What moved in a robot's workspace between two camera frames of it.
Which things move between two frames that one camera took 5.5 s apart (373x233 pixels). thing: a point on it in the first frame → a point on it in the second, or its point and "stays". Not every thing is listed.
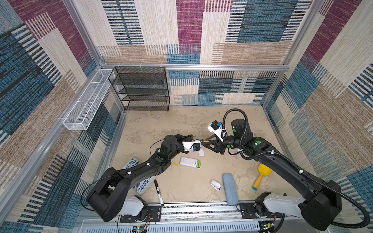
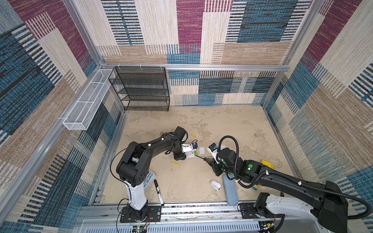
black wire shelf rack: x=142 y=88 stays
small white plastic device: x=216 y=185 stays
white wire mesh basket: x=84 y=111 stays
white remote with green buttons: x=191 y=162 → x=190 y=154
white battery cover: x=201 y=153 stays
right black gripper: x=217 y=143 → x=217 y=172
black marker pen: x=158 y=193 stays
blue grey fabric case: x=230 y=189 stays
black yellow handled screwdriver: x=203 y=141 → x=211 y=160
